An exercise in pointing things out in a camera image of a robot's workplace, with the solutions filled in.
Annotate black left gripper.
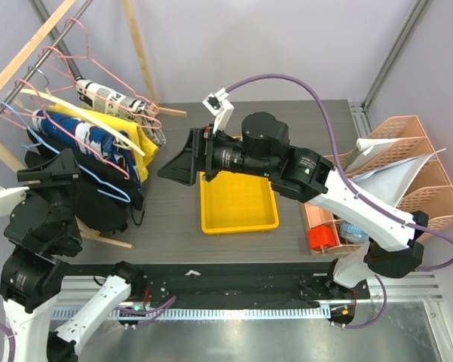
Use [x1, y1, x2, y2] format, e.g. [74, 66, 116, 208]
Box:
[20, 147, 84, 247]

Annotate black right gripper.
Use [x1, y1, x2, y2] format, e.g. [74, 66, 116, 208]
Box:
[158, 124, 274, 188]

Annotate black trousers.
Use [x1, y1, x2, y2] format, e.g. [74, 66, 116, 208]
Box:
[22, 127, 147, 233]

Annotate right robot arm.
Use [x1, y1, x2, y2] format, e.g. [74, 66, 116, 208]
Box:
[158, 112, 428, 299]

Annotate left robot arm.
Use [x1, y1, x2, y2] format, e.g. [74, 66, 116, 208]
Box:
[0, 149, 145, 361]

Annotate cream plastic hanger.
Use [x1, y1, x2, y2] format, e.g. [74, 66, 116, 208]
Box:
[20, 88, 145, 156]

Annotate newspaper print trousers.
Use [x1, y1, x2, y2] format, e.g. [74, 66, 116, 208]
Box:
[75, 78, 167, 146]

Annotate yellow garment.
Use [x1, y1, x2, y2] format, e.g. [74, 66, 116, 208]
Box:
[47, 104, 159, 181]

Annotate blue white patterned garment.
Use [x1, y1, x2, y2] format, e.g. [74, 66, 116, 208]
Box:
[32, 109, 143, 186]

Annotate yellow plastic tray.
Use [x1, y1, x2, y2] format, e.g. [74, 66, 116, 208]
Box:
[200, 171, 280, 235]

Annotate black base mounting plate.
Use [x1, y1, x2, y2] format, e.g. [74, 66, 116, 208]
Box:
[54, 263, 370, 310]

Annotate peach compartment desk organizer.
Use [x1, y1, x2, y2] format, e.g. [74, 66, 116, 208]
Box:
[305, 203, 361, 256]

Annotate orange cube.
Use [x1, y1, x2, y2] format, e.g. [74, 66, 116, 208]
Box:
[308, 225, 340, 253]

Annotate light blue headphones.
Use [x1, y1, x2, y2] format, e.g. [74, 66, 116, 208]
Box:
[339, 222, 369, 244]

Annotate white papers in rack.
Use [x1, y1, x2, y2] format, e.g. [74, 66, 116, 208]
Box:
[344, 137, 439, 207]

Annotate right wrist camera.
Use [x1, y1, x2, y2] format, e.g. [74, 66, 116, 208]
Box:
[202, 88, 234, 133]

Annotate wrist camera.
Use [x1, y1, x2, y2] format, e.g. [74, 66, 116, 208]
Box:
[202, 88, 234, 133]
[0, 186, 29, 217]

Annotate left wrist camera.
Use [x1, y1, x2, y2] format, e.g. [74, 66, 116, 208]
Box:
[0, 186, 29, 217]

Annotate wooden clothes rack frame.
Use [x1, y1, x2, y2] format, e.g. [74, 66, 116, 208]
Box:
[0, 1, 187, 250]

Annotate empty pink wire hanger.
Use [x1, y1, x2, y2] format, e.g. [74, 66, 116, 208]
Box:
[41, 17, 152, 103]

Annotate pink wire hanger with newsprint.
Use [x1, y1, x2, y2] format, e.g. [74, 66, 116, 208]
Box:
[47, 45, 162, 128]

